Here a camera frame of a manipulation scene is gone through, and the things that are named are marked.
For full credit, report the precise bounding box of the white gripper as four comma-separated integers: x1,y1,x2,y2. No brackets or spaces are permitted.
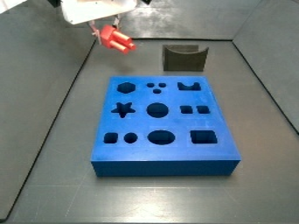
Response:
60,0,136,44

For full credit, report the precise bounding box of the black curved fixture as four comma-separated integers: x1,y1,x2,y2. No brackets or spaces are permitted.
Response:
163,45,210,72

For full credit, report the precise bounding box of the blue foam shape board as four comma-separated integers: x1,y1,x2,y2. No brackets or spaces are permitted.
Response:
91,76,240,177

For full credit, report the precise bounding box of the red three prong object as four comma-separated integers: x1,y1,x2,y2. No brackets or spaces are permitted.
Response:
99,25,136,54

